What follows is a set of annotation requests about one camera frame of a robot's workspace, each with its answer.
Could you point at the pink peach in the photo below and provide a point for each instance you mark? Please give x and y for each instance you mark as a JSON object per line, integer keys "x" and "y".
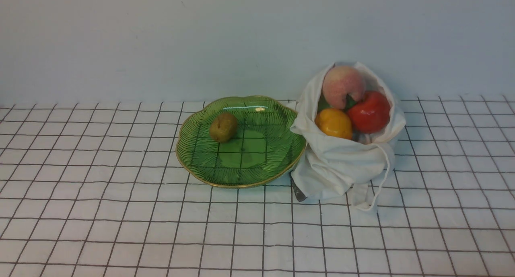
{"x": 339, "y": 83}

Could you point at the brown kiwi fruit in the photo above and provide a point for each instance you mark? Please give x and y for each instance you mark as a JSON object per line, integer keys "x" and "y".
{"x": 223, "y": 127}

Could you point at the yellow orange fruit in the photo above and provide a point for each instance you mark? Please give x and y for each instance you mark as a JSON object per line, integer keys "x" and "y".
{"x": 334, "y": 122}

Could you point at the green glass leaf plate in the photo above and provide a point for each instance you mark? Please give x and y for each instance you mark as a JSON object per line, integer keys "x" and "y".
{"x": 263, "y": 148}

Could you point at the red tomato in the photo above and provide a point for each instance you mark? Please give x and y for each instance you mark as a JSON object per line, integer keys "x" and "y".
{"x": 371, "y": 114}

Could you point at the white cloth drawstring bag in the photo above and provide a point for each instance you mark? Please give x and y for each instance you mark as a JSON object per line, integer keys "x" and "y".
{"x": 331, "y": 167}

